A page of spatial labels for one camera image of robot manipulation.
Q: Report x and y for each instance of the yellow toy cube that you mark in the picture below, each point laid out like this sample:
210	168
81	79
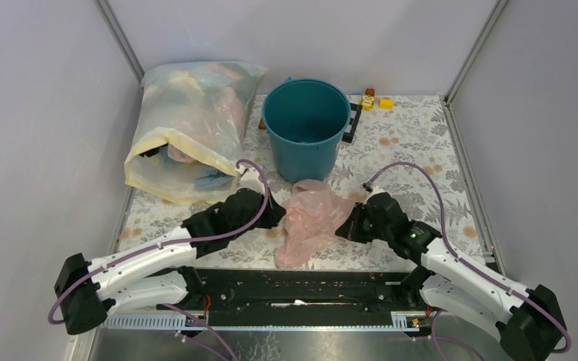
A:
385	103

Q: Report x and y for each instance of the large translucent bag of bags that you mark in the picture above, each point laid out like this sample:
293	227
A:
191	129

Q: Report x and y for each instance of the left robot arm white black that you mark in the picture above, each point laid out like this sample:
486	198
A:
89	291

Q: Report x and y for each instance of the floral patterned table mat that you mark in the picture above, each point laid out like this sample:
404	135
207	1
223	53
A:
406	151

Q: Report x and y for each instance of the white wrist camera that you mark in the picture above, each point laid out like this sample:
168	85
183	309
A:
250	178
372	190

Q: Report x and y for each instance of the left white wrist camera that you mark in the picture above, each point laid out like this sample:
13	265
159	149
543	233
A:
250	178

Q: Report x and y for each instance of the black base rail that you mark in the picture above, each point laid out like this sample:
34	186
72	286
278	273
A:
217	289

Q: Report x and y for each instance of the yellow toy figure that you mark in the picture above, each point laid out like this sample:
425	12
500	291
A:
367	102

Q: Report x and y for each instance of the pink plastic trash bag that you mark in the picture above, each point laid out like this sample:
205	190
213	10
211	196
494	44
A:
313	214

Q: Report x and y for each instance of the teal plastic trash bin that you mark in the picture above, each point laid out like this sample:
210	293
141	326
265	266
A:
305	119

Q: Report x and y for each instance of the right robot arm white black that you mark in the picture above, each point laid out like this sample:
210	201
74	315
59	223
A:
527	323

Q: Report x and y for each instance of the grey slotted cable duct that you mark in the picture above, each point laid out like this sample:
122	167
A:
274	319

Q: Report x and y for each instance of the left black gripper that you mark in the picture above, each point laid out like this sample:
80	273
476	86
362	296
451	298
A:
274	213

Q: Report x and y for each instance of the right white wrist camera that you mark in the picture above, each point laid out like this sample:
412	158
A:
372	190

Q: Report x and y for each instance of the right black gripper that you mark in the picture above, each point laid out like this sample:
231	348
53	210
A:
350	228

